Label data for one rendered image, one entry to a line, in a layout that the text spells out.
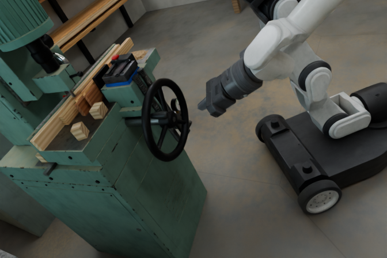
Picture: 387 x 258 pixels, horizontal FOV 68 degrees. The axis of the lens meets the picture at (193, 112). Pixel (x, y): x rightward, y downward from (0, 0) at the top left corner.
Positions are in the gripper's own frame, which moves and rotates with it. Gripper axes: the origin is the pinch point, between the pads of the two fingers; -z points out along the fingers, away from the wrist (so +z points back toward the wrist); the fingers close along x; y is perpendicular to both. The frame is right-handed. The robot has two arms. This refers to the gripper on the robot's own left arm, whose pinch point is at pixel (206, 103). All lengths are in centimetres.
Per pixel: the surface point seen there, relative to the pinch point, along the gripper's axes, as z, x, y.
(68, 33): -203, 193, 25
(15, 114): -58, 7, 43
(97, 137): -32.0, -4.8, 19.2
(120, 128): -35.0, 2.8, 10.9
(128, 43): -42, 52, 12
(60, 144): -42, -7, 28
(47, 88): -43, 13, 37
